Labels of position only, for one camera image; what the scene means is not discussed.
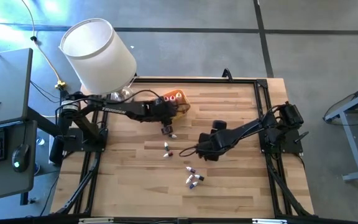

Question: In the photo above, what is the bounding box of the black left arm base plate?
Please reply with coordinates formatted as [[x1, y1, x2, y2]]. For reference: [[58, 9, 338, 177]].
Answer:
[[61, 126, 109, 153]]

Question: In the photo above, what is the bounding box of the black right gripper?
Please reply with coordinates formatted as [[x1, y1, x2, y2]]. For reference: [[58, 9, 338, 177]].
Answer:
[[196, 119, 231, 162]]

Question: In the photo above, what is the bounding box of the yellow power cable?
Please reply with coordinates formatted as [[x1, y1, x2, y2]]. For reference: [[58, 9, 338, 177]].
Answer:
[[19, 0, 67, 91]]

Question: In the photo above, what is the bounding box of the black aluminium table frame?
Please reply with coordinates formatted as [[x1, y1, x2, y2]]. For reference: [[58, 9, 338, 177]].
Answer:
[[50, 77, 316, 218]]

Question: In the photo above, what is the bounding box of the white shade silver table lamp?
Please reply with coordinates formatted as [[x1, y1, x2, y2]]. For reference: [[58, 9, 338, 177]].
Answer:
[[58, 17, 137, 104]]

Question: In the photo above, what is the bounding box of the yellow plastic bin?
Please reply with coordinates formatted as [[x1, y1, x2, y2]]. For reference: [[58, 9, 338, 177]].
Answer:
[[161, 88, 191, 121]]

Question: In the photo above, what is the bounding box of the black cylindrical device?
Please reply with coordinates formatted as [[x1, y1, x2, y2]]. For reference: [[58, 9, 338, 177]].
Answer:
[[48, 134, 66, 166]]

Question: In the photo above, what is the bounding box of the black computer mouse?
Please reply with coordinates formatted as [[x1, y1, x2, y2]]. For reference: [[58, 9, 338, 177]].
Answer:
[[11, 143, 30, 173]]

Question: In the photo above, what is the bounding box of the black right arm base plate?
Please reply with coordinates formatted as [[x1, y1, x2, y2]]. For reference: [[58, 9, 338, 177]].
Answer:
[[259, 128, 305, 156]]

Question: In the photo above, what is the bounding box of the silver metal bracket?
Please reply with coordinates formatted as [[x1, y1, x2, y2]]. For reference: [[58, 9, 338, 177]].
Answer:
[[252, 218, 288, 224], [78, 217, 115, 224]]

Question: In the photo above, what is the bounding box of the grey desk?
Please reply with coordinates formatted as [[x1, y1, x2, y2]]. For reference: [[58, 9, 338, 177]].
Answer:
[[0, 47, 39, 203]]

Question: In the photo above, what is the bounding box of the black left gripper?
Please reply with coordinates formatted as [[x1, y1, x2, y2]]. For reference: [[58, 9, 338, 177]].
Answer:
[[146, 96, 179, 136]]

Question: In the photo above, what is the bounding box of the grey metal table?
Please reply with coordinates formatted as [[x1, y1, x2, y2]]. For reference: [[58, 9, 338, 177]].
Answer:
[[323, 78, 358, 183]]

